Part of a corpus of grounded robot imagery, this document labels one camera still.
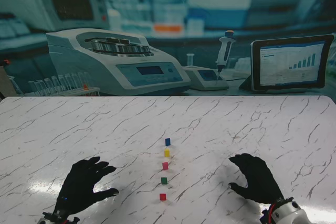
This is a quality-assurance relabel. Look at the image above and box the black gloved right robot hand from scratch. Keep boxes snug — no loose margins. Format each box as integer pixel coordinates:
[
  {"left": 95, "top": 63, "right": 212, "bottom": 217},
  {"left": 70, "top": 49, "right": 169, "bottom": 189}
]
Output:
[{"left": 228, "top": 153, "right": 285, "bottom": 205}]

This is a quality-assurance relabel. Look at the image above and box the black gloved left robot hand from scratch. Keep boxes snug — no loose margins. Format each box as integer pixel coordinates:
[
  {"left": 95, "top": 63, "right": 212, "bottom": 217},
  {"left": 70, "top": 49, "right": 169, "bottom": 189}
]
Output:
[{"left": 55, "top": 156, "right": 119, "bottom": 216}]

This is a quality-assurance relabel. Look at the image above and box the printed laboratory scene backdrop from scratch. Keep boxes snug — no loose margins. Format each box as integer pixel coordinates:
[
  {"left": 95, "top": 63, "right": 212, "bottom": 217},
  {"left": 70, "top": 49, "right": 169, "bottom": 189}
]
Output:
[{"left": 0, "top": 0, "right": 336, "bottom": 97}]

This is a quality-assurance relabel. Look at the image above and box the red right wrist cable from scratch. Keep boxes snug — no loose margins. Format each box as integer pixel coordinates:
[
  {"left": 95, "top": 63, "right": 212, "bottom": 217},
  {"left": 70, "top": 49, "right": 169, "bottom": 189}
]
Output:
[{"left": 266, "top": 199, "right": 279, "bottom": 221}]

